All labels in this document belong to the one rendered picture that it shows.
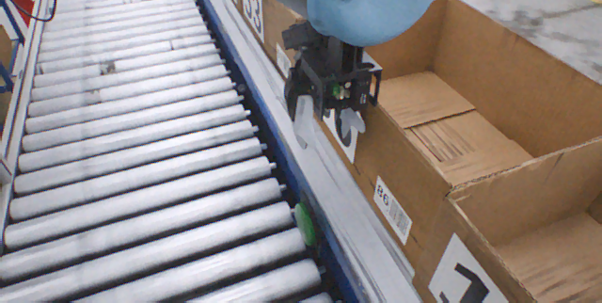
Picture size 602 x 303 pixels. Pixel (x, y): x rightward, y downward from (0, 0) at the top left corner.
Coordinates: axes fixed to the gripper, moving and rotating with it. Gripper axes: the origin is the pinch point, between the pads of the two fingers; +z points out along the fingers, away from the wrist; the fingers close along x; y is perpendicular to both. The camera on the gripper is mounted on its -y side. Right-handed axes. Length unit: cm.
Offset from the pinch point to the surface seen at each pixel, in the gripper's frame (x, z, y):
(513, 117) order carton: 33.6, 5.1, 2.9
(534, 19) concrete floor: 246, 97, -158
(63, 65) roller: -45, 23, -76
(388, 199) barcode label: 4.7, 3.9, 11.4
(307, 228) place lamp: -4.0, 14.4, 4.7
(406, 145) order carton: 4.9, -6.4, 12.1
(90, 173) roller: -38, 24, -30
